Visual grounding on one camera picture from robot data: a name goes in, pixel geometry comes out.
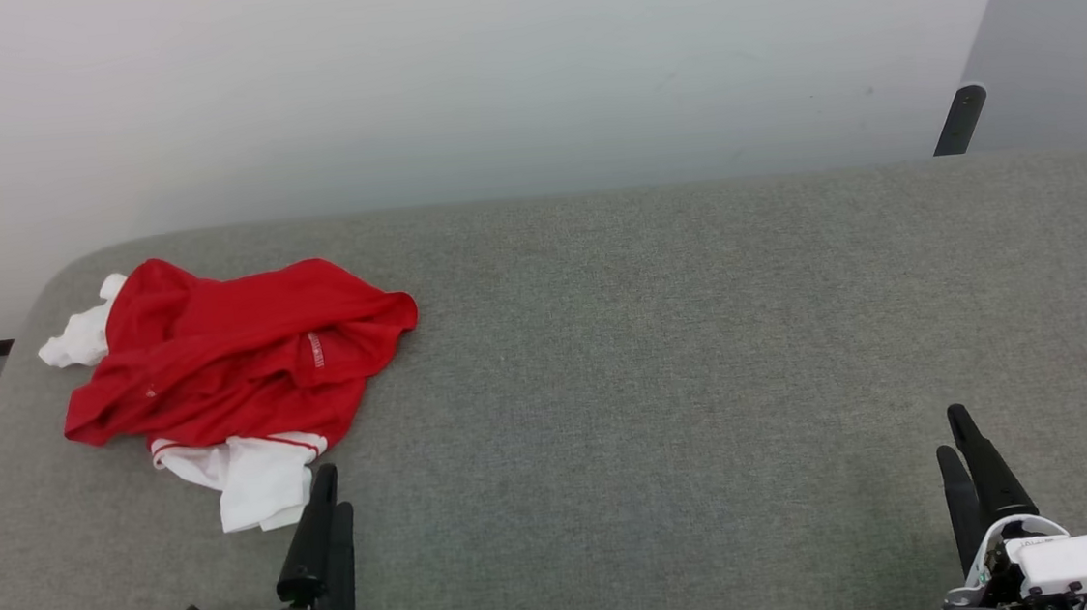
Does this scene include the black pole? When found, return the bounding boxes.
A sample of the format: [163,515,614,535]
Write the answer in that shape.
[928,83,992,157]

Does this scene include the red jersey white sleeves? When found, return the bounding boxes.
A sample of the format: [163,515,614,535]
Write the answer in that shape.
[31,238,435,548]

